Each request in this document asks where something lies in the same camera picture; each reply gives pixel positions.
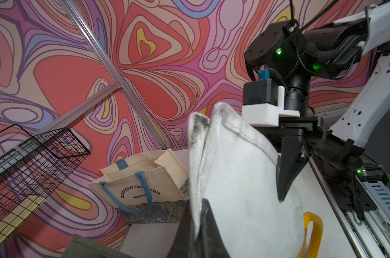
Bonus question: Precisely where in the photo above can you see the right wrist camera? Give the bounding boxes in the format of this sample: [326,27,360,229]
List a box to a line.
[242,65,300,127]

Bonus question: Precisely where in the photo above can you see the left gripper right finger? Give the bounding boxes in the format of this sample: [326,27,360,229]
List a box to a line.
[200,199,229,258]

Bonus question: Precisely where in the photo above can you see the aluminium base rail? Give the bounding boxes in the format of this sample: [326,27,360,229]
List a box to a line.
[310,157,390,258]

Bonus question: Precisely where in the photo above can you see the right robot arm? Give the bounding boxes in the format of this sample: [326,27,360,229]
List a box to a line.
[242,2,390,202]

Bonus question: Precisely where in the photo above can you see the beige bag blue handles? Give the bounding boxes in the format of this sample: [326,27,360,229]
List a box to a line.
[90,149,189,224]

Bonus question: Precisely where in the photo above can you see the white bag yellow handles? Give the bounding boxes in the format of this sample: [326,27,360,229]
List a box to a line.
[187,103,323,258]

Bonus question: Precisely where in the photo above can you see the yellow sticky notes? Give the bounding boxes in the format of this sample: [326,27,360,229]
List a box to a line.
[0,195,46,245]

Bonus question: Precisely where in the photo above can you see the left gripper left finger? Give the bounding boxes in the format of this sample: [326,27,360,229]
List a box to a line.
[175,201,198,258]

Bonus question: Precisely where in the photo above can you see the black wire basket back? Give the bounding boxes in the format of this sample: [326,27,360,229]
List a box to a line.
[0,124,92,255]

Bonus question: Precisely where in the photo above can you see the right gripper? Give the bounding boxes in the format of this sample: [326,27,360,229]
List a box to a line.
[253,117,324,202]

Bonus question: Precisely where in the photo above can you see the olive green fabric bag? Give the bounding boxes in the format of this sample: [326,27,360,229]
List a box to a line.
[60,234,131,258]

